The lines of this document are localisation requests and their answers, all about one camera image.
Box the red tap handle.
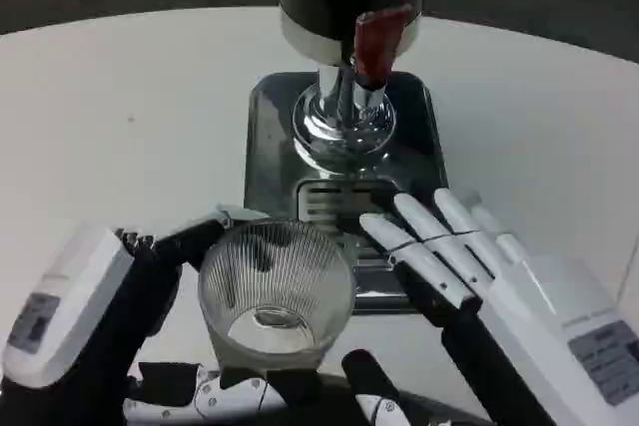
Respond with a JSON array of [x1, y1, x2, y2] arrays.
[[352, 4, 413, 91]]

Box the black drink dispenser with chrome stand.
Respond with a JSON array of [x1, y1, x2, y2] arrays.
[[277, 0, 425, 173]]

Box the steel drip tray with grid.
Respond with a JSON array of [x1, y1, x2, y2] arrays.
[[242, 71, 450, 316]]

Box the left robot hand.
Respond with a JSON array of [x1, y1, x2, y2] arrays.
[[0, 202, 301, 426]]

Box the clear ribbed glass cup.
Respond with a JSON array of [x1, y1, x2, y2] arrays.
[[197, 217, 356, 373]]

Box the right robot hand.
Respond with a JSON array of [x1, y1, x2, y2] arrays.
[[340, 188, 639, 426]]

